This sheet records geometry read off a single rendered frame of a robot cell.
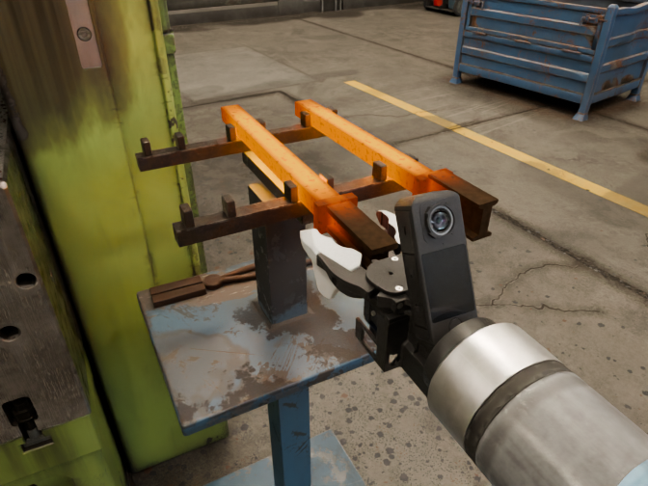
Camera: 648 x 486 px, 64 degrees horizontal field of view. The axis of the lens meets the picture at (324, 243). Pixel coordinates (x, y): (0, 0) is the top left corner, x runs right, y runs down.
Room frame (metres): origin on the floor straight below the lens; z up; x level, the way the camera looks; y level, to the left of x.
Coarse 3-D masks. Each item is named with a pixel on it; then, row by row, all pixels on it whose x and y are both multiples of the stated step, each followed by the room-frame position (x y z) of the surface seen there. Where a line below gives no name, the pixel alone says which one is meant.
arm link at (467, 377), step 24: (480, 336) 0.26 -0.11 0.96; (504, 336) 0.26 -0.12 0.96; (528, 336) 0.27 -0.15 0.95; (456, 360) 0.25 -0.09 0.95; (480, 360) 0.24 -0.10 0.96; (504, 360) 0.24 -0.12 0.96; (528, 360) 0.24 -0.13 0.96; (552, 360) 0.24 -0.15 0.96; (432, 384) 0.25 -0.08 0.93; (456, 384) 0.23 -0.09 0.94; (480, 384) 0.23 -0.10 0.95; (432, 408) 0.24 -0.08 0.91; (456, 408) 0.22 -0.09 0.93; (456, 432) 0.22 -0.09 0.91
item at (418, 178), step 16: (320, 112) 0.76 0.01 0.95; (320, 128) 0.74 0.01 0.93; (336, 128) 0.70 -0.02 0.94; (352, 128) 0.69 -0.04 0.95; (352, 144) 0.66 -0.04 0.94; (368, 144) 0.64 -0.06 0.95; (384, 144) 0.64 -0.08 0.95; (368, 160) 0.62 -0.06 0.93; (384, 160) 0.59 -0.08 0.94; (400, 160) 0.58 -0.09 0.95; (400, 176) 0.56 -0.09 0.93; (416, 176) 0.52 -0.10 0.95; (432, 176) 0.51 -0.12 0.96; (448, 176) 0.51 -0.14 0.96; (416, 192) 0.52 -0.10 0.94; (464, 192) 0.48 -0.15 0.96; (480, 192) 0.48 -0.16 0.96; (464, 208) 0.48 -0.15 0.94; (480, 208) 0.45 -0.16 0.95; (464, 224) 0.47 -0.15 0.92; (480, 224) 0.45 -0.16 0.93
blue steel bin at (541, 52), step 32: (480, 0) 4.17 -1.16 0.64; (512, 0) 3.97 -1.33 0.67; (544, 0) 3.79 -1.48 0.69; (576, 0) 4.34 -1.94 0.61; (608, 0) 4.14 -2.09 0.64; (640, 0) 3.95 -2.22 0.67; (480, 32) 4.14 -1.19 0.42; (512, 32) 3.94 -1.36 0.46; (544, 32) 3.74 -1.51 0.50; (576, 32) 3.55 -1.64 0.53; (608, 32) 3.38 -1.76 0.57; (640, 32) 3.72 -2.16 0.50; (480, 64) 4.12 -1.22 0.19; (512, 64) 3.88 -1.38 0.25; (544, 64) 3.69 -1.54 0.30; (576, 64) 3.52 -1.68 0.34; (608, 64) 3.48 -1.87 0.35; (640, 64) 3.79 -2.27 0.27; (576, 96) 3.45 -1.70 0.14; (608, 96) 3.55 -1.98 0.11
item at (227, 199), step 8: (176, 136) 0.67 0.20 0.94; (144, 144) 0.65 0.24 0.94; (176, 144) 0.67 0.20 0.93; (184, 144) 0.67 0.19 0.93; (144, 152) 0.65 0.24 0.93; (224, 200) 0.49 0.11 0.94; (232, 200) 0.49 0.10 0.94; (184, 208) 0.47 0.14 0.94; (224, 208) 0.49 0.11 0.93; (232, 208) 0.48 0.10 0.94; (184, 216) 0.46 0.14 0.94; (192, 216) 0.46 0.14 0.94; (232, 216) 0.48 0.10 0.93; (184, 224) 0.46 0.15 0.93; (192, 224) 0.46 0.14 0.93
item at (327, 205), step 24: (240, 120) 0.73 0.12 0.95; (264, 144) 0.64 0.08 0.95; (288, 168) 0.56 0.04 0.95; (312, 192) 0.50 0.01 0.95; (336, 192) 0.50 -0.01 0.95; (336, 216) 0.44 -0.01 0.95; (360, 216) 0.44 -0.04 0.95; (336, 240) 0.44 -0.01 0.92; (360, 240) 0.40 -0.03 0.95; (384, 240) 0.40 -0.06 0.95
